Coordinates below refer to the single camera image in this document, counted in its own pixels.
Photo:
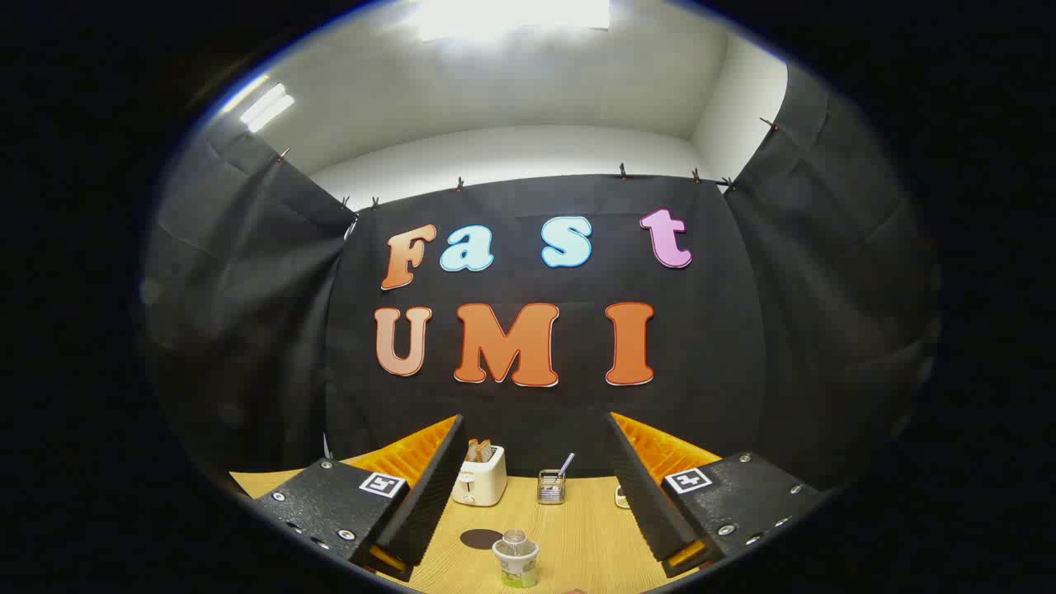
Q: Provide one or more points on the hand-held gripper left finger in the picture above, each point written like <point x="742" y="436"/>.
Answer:
<point x="429" y="495"/>

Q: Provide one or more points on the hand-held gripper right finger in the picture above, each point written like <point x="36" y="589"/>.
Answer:
<point x="639" y="495"/>

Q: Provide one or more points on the dark round coaster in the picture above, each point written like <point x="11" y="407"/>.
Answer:
<point x="477" y="539"/>

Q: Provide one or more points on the clear juice bottle green label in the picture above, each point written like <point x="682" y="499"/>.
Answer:
<point x="516" y="561"/>

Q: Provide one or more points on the white divided dish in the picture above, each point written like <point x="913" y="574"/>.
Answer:
<point x="621" y="497"/>

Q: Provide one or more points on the white toaster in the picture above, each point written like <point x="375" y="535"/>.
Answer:
<point x="483" y="483"/>

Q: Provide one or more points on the wooden table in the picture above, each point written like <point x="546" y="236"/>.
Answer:
<point x="577" y="536"/>

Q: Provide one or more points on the silver spoon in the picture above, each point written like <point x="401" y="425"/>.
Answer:
<point x="566" y="464"/>

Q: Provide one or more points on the small ceiling light panel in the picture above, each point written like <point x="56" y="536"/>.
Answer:
<point x="266" y="107"/>

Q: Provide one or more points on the large ceiling light panel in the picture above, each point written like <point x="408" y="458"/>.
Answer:
<point x="511" y="16"/>

